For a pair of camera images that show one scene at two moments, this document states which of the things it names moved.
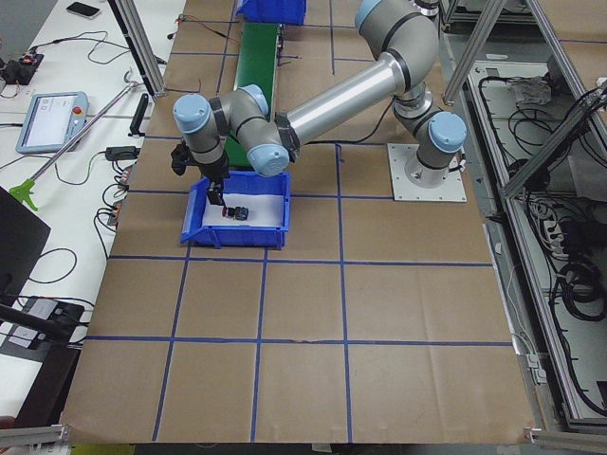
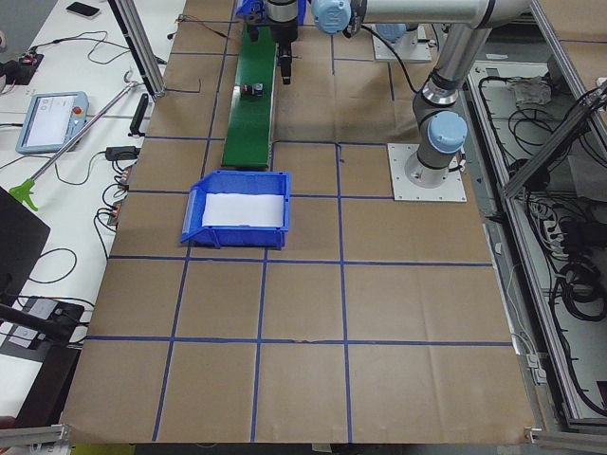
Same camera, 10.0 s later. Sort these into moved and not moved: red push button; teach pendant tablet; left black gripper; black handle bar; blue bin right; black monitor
Moved: left black gripper; red push button
Not moved: teach pendant tablet; black monitor; black handle bar; blue bin right
